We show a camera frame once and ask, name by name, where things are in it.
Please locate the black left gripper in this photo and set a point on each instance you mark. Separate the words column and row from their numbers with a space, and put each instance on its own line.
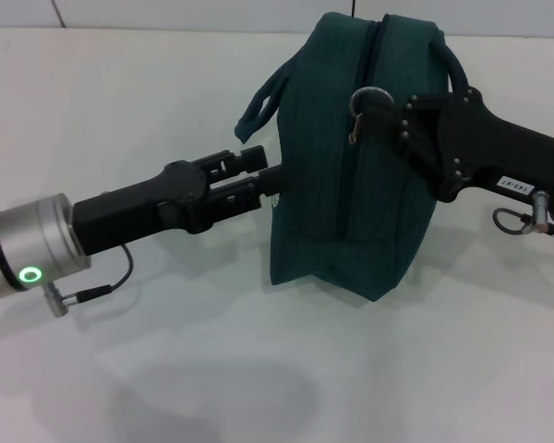
column 134, row 212

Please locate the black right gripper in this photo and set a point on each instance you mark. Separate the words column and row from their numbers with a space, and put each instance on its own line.
column 512, row 152

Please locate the dark teal insulated lunch bag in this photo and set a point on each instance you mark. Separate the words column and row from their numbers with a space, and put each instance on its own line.
column 328, row 184

